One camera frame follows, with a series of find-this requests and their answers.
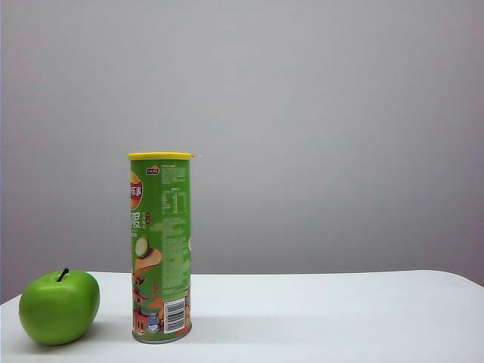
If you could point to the green chips can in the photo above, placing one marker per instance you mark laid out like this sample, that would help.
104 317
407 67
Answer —
162 234

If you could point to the green apple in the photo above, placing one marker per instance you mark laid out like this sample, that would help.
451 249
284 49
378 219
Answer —
56 310

